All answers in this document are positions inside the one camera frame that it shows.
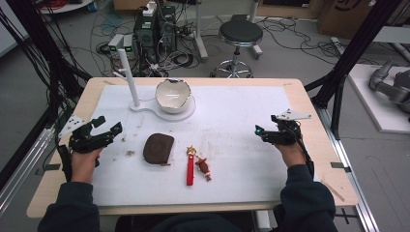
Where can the white power strip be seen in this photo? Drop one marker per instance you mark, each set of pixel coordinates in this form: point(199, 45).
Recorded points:
point(150, 9)

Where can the black metal frame post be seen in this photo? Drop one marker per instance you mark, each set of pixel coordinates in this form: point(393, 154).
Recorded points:
point(351, 58)
point(42, 48)

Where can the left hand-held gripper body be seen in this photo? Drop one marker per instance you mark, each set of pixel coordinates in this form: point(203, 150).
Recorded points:
point(84, 141)

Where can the brown zip pouch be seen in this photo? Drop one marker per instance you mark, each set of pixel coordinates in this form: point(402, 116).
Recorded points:
point(158, 149)

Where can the black round stool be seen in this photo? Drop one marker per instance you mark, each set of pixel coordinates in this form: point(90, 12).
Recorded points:
point(240, 34)

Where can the person's right hand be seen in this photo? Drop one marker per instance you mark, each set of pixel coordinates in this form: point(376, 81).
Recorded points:
point(291, 154)

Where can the cardboard box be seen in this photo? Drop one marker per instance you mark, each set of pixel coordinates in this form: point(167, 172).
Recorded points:
point(346, 17)

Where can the black computer tower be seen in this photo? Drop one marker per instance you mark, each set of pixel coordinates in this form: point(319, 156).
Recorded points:
point(145, 37)
point(167, 30)

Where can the white floor board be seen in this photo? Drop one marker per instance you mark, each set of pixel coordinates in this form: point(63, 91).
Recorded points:
point(370, 103)

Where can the person's torso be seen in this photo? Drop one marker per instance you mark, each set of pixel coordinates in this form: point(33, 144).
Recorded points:
point(187, 223)

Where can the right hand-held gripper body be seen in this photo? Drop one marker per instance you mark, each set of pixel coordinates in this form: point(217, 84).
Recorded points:
point(286, 132)

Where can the person's left hand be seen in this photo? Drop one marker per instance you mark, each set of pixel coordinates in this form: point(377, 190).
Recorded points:
point(83, 166)

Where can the white eggshell-shaped bowl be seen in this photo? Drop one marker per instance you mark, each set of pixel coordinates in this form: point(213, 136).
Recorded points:
point(172, 96)

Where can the white stand with post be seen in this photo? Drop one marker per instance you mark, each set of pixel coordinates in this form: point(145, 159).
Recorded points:
point(130, 83)

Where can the grey power supply unit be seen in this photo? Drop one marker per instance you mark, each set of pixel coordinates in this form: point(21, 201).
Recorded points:
point(116, 42)
point(128, 43)

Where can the white table mat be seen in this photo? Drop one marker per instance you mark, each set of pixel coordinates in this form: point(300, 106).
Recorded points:
point(232, 154)

